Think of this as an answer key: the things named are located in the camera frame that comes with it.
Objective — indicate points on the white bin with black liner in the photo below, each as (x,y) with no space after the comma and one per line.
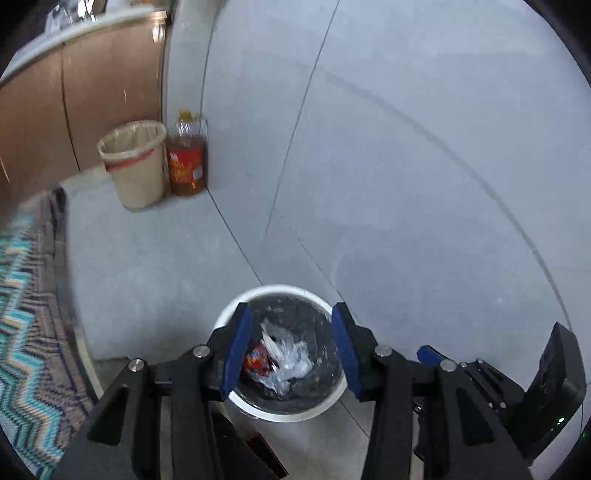
(318,318)

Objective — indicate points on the clear plastic bag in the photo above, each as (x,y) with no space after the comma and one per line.
(288,357)

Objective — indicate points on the large cooking oil bottle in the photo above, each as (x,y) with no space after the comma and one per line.
(187,161)

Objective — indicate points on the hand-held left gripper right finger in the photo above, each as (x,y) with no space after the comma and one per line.
(346,350)

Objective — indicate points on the zigzag patterned floor mat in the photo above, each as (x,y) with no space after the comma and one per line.
(27,360)

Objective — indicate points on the beige bin with liner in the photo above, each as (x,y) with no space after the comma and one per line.
(136,166)

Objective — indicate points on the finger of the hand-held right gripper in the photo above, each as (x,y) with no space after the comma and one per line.
(429,354)

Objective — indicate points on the red snack packet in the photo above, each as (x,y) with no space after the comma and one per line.
(257,362)

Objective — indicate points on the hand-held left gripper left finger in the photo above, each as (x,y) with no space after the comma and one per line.
(238,350)

